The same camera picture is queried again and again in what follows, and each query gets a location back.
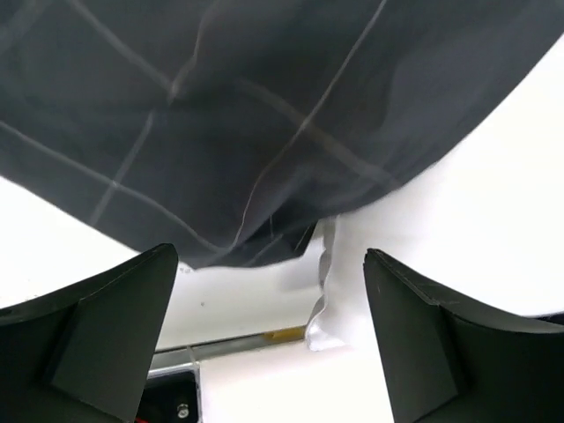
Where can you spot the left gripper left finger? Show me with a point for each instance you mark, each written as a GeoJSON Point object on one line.
{"type": "Point", "coordinates": [82, 353]}

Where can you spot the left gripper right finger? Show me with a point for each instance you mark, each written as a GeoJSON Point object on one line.
{"type": "Point", "coordinates": [449, 358]}

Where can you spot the dark grey checked pillowcase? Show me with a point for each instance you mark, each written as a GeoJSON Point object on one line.
{"type": "Point", "coordinates": [230, 128]}

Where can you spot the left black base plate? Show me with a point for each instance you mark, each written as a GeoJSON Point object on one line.
{"type": "Point", "coordinates": [170, 399]}

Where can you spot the aluminium rail frame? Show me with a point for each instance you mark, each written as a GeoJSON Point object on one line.
{"type": "Point", "coordinates": [188, 358]}

